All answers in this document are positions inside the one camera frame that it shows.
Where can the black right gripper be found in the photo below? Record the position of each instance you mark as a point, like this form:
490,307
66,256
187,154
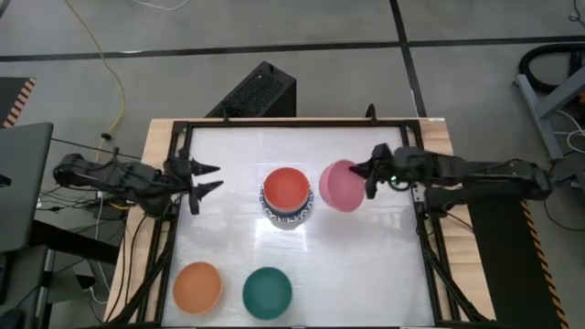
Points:
388,164

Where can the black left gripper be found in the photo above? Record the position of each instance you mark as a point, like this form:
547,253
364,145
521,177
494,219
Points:
180,183

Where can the pink bowl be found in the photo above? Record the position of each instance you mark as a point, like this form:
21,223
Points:
340,187

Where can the blue white patterned bowl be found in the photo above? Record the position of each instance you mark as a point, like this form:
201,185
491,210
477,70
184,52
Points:
263,203

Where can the red bowl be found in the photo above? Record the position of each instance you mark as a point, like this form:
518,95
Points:
287,188

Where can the orange bowl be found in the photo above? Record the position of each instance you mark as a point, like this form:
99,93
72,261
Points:
197,288

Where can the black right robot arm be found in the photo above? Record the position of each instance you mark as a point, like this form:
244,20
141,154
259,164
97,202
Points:
480,176

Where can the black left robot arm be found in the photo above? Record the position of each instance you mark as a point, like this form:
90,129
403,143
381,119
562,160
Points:
105,178

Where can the black perforated box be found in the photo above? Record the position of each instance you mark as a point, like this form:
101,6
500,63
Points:
256,91

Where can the green bowl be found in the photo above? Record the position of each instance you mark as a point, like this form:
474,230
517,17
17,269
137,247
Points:
267,293

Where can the large black hazard-striped mat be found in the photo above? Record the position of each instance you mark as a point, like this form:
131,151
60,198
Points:
498,265

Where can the dark grey monitor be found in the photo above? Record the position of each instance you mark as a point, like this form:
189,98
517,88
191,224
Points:
23,183

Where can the grey metal stand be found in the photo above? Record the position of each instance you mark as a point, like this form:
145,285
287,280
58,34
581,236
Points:
535,105

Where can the small black hazard-striped mat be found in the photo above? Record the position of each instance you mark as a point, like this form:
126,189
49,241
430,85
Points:
11,98

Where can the black metal table frame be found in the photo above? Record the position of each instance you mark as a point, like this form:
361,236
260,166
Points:
210,123

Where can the black desk frame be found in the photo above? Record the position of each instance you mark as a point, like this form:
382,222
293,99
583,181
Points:
68,237

